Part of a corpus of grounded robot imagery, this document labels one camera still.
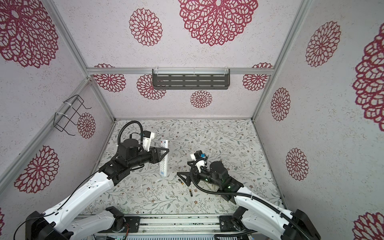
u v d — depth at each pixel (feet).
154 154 2.11
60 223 1.30
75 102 2.69
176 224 2.49
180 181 2.87
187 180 2.09
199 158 2.01
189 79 3.11
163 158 2.26
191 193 2.74
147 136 2.13
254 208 1.62
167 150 2.34
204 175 2.07
